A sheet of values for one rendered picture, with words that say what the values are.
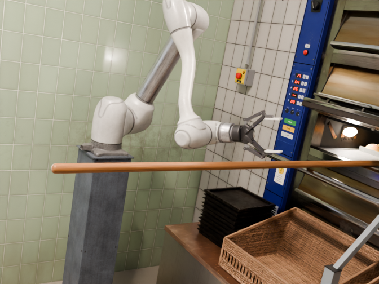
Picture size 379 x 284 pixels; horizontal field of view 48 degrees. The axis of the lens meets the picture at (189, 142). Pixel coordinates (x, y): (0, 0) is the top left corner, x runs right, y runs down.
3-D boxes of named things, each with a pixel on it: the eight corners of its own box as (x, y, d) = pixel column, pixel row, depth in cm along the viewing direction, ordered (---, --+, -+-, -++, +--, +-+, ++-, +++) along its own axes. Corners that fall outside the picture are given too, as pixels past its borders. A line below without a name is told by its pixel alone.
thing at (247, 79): (242, 83, 275) (245, 68, 273) (252, 86, 267) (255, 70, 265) (233, 82, 271) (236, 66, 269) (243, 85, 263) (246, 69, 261)
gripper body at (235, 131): (237, 122, 189) (257, 123, 184) (238, 141, 190) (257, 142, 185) (229, 124, 182) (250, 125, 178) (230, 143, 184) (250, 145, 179)
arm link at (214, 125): (228, 142, 194) (214, 147, 184) (198, 141, 203) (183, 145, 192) (227, 119, 193) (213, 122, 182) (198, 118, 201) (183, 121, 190)
